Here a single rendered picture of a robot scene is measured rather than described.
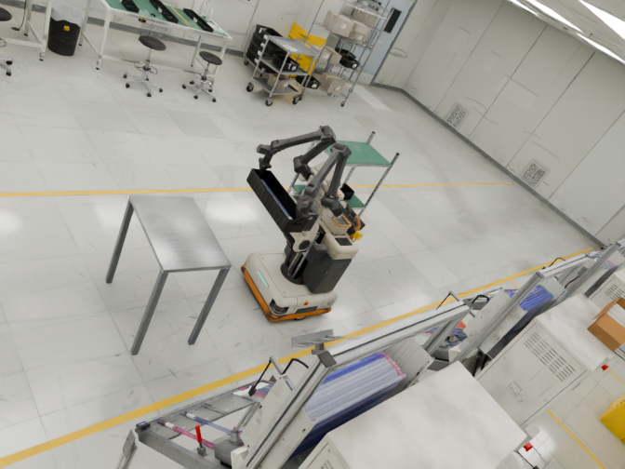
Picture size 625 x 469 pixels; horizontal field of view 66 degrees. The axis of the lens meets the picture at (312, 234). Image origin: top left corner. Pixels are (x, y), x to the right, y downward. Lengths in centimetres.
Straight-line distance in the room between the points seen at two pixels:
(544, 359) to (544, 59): 996
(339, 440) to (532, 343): 144
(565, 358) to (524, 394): 29
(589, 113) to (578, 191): 158
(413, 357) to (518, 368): 90
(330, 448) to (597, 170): 1048
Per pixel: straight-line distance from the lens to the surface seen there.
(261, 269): 404
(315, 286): 398
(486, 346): 265
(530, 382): 263
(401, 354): 186
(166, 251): 300
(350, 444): 136
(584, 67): 1177
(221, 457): 188
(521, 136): 1197
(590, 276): 392
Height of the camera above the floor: 272
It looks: 31 degrees down
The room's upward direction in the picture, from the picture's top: 30 degrees clockwise
